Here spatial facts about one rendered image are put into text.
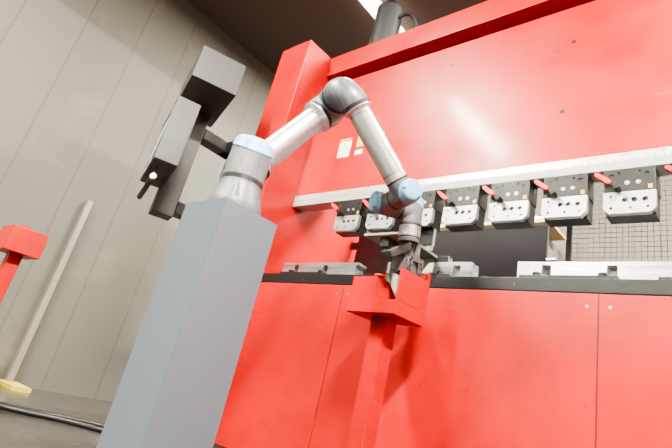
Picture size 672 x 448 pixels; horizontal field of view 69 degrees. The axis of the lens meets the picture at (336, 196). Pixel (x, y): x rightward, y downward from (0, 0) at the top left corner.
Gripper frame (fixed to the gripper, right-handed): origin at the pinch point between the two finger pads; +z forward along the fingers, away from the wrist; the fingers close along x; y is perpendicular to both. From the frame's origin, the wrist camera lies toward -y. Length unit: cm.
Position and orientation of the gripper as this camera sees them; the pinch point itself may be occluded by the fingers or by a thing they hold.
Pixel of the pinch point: (397, 296)
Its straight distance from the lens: 164.4
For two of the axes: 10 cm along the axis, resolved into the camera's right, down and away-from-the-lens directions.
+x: -7.0, 1.2, 7.0
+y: 6.9, 3.4, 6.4
